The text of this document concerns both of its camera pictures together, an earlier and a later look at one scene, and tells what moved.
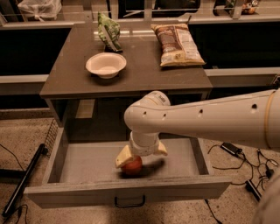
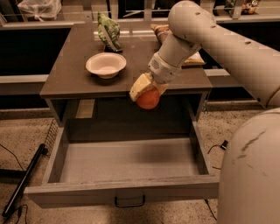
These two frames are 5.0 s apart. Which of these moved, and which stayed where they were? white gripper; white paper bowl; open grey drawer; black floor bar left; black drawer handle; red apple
Moved: red apple; white gripper
Stayed: white paper bowl; open grey drawer; black floor bar left; black drawer handle
